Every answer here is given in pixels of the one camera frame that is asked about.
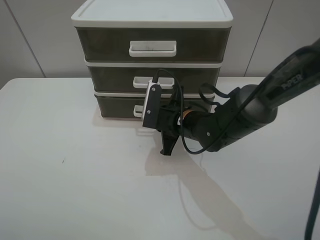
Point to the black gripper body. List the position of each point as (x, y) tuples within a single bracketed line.
[(167, 121)]

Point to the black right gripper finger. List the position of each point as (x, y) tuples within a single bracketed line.
[(168, 143)]

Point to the dark translucent bottom drawer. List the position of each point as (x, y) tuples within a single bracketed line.
[(123, 107)]

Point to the dark translucent drawer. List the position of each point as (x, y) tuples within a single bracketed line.
[(157, 45), (120, 79), (123, 107)]

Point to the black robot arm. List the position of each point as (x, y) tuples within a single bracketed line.
[(246, 110)]

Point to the dark translucent middle drawer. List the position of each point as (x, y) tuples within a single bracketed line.
[(120, 79)]

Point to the dark translucent top drawer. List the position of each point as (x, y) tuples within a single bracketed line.
[(157, 45)]

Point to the white plastic drawer cabinet frame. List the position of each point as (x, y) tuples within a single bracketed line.
[(153, 14)]

